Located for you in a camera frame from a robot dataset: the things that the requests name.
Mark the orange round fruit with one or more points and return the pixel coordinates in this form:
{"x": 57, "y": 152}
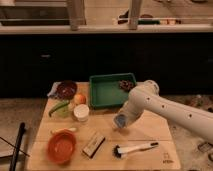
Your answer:
{"x": 79, "y": 99}

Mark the wooden block eraser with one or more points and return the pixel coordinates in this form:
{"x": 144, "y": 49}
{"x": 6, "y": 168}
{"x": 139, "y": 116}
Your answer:
{"x": 93, "y": 144}

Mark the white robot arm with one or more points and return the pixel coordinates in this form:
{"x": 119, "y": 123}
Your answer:
{"x": 146, "y": 97}

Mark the black pole on left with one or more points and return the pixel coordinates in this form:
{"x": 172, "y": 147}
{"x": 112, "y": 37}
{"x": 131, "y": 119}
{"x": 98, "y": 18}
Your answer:
{"x": 16, "y": 150}

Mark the green vegetable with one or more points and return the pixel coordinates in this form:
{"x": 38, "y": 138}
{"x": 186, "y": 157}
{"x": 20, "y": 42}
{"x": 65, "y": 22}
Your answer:
{"x": 58, "y": 106}

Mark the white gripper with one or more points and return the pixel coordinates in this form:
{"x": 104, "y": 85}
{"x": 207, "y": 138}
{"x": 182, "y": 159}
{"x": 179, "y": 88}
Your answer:
{"x": 132, "y": 116}

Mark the dark brown bowl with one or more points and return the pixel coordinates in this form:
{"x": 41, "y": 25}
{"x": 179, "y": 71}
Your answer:
{"x": 66, "y": 89}

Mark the red orange bowl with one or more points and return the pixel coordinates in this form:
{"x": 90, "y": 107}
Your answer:
{"x": 61, "y": 146}

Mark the grey cloth under bowl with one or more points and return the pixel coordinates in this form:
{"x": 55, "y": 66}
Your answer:
{"x": 52, "y": 93}

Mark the green plastic tray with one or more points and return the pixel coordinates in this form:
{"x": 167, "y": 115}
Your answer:
{"x": 105, "y": 90}

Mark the blue sponge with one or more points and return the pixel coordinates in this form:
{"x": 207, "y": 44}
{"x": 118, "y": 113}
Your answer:
{"x": 120, "y": 121}

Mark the white lidded jar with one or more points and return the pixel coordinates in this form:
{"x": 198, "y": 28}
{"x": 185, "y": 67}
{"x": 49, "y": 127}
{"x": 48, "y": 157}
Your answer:
{"x": 81, "y": 112}

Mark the white handled dish brush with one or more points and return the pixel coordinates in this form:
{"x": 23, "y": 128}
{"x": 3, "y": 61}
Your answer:
{"x": 119, "y": 151}

